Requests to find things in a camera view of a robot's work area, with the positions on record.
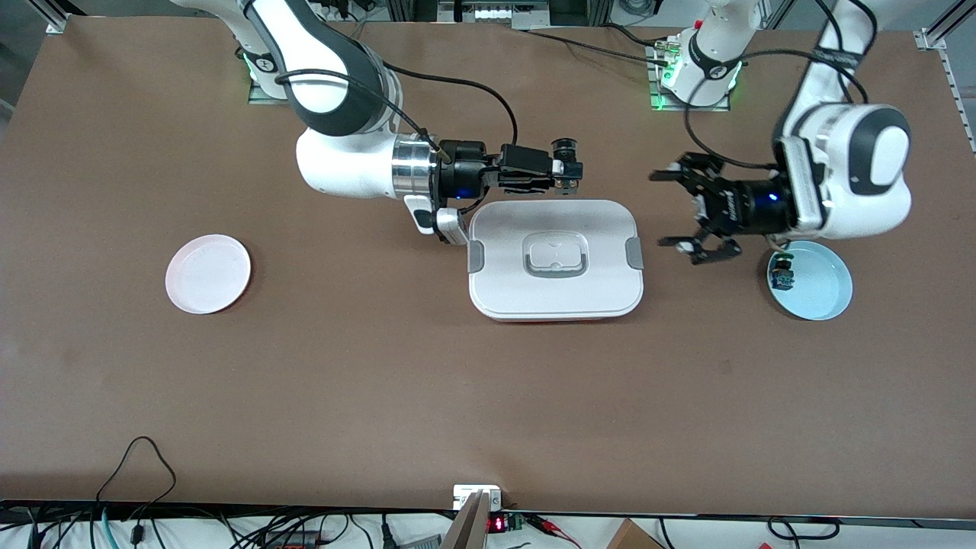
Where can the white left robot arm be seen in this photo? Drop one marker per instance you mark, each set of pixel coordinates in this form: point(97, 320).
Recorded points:
point(846, 168)

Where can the perforated aluminium rail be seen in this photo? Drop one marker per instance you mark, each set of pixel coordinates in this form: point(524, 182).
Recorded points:
point(957, 84)

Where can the red clip test leads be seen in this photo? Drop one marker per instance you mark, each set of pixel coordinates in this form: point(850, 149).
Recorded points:
point(553, 528)

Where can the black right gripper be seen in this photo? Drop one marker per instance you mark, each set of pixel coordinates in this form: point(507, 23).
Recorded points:
point(460, 172)

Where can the light blue round plate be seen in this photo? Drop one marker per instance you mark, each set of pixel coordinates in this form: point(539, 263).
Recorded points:
point(816, 290)

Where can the white lidded lunch box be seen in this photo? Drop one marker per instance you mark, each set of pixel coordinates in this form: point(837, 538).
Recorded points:
point(555, 259)

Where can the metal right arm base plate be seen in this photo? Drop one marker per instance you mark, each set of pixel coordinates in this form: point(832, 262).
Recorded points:
point(255, 93)

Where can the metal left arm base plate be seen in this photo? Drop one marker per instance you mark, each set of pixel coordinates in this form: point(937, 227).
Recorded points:
point(662, 103)

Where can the brown cardboard box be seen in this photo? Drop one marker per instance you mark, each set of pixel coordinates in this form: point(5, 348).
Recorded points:
point(633, 537)

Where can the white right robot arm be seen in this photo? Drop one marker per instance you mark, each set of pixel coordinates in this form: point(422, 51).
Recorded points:
point(335, 76)

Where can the grey angled metal bar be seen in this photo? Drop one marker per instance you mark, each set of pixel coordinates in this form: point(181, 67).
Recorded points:
point(465, 530)

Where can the red digit display module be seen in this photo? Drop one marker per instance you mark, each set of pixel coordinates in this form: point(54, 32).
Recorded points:
point(496, 524)

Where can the orange push-button switch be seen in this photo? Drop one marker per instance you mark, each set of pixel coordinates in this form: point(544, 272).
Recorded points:
point(570, 166)

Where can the small white box device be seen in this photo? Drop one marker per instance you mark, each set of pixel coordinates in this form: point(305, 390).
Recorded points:
point(469, 494)

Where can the green push button switch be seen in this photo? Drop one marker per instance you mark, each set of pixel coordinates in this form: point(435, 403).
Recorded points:
point(783, 274)

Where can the pink round plate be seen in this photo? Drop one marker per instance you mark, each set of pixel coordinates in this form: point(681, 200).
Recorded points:
point(207, 274)

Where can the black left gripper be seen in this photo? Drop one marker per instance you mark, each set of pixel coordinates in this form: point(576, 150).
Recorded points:
point(748, 206)

